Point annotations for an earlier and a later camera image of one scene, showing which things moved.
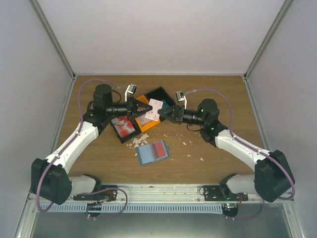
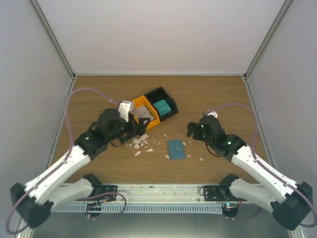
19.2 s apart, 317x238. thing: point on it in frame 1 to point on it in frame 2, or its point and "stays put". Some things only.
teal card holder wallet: (152, 152) to (176, 149)
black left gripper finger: (141, 106) to (141, 126)
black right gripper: (176, 109) to (191, 127)
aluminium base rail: (173, 194) stays put
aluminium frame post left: (35, 5) stays put
